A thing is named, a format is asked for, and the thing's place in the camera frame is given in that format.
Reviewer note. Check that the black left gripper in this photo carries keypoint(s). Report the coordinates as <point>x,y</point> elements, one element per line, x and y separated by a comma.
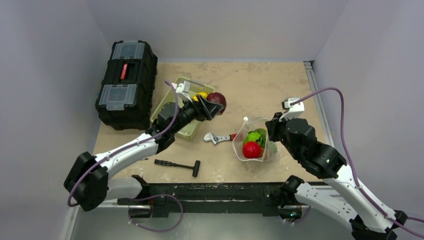
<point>203,109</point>

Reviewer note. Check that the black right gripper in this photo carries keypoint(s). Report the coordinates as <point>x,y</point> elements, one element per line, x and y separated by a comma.
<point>273,127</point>

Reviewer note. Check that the dark red apple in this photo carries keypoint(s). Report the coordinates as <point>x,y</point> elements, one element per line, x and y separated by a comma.
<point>218,98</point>

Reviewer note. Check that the yellow banana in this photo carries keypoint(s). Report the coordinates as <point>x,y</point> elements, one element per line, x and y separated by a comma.
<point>198,95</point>

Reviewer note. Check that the pale green perforated basket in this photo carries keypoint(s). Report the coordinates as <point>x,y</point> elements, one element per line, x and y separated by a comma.
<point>195,87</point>

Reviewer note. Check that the green watermelon toy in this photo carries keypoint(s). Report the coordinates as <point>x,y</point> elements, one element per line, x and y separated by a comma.
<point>253,136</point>

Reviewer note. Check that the clear zip top bag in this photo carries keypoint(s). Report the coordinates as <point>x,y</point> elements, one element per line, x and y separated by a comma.
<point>251,124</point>

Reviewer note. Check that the red tomato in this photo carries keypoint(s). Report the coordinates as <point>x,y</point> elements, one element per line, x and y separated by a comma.
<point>252,150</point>

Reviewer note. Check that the green bell pepper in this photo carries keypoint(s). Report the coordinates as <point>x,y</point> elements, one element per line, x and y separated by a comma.
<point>263,134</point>

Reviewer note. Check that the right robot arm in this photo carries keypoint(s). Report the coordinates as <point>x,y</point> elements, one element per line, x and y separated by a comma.
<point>360,209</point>

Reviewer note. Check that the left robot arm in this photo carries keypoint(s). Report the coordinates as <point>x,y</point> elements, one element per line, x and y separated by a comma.
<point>87,180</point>

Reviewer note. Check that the black hammer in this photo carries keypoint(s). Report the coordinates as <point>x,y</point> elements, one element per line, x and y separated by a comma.
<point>195,169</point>

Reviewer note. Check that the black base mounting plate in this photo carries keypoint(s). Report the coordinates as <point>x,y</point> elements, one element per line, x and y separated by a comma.
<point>270,199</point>

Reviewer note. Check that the black plastic toolbox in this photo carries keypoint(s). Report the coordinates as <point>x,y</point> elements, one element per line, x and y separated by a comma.
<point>125,98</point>

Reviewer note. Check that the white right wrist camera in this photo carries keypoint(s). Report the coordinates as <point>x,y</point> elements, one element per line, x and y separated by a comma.
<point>293,108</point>

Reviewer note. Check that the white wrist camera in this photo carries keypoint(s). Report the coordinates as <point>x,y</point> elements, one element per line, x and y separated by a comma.
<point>182,90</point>
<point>293,108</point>

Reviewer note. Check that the red handled adjustable wrench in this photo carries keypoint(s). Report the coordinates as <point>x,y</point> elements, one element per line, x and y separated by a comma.
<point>215,139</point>

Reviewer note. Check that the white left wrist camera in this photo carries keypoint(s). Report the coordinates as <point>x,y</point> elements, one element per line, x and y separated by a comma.
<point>182,90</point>

